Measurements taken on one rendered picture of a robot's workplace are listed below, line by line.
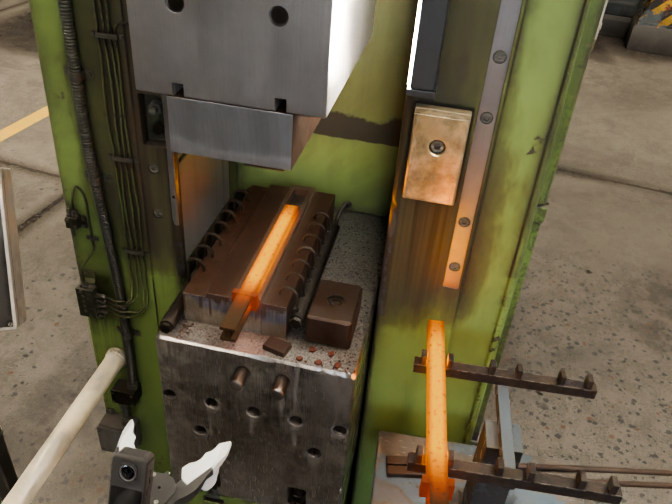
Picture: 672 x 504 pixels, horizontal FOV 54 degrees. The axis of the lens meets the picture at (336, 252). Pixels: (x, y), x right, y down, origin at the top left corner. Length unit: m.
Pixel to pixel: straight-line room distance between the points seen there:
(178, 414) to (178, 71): 0.70
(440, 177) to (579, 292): 2.05
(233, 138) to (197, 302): 0.36
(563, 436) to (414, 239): 1.38
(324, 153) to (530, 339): 1.49
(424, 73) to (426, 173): 0.18
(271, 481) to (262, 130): 0.78
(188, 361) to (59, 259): 1.88
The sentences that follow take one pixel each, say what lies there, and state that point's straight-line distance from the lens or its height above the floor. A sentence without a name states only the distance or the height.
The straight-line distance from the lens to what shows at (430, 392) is 1.12.
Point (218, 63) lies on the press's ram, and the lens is 1.02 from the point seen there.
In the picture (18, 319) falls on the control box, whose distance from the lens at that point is 1.30.
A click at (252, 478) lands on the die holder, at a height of 0.55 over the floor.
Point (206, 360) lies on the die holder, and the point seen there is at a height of 0.88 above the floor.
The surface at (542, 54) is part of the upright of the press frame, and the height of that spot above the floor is 1.46.
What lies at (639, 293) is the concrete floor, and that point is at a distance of 3.27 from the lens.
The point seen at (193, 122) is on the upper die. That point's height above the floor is 1.33.
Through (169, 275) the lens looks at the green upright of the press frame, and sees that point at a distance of 1.46.
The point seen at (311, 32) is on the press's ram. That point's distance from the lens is 0.96.
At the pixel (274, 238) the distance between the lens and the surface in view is 1.35.
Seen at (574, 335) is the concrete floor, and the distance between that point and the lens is 2.89.
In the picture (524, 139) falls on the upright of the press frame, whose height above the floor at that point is 1.32.
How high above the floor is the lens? 1.77
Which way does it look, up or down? 35 degrees down
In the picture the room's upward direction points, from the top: 5 degrees clockwise
